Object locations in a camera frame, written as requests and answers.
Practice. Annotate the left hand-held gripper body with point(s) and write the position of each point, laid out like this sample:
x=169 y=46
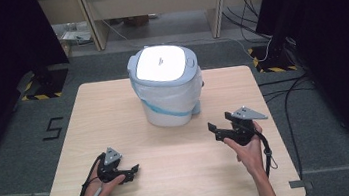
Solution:
x=110 y=168

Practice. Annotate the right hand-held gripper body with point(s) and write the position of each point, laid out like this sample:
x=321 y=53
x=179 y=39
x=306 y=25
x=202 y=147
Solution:
x=241 y=126

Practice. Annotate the white trash bin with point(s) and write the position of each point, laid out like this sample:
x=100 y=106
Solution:
x=161 y=62

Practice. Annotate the person's left hand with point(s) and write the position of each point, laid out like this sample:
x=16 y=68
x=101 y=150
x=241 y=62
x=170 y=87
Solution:
x=101 y=191

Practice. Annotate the person's right hand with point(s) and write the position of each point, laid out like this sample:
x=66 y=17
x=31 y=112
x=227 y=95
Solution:
x=251 y=155

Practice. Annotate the white plastic bin liner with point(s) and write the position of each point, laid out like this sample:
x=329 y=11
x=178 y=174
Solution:
x=175 y=94

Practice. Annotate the stand base, yellow-black tape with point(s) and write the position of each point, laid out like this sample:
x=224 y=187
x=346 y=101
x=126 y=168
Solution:
x=275 y=58
x=48 y=85

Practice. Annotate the clutter under desk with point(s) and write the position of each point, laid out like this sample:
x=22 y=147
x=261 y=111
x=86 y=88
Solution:
x=76 y=36

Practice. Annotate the beige wooden desk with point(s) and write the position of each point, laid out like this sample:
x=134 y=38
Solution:
x=150 y=0

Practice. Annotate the grey table corner bracket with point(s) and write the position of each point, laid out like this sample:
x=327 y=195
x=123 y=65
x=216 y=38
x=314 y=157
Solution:
x=300 y=185

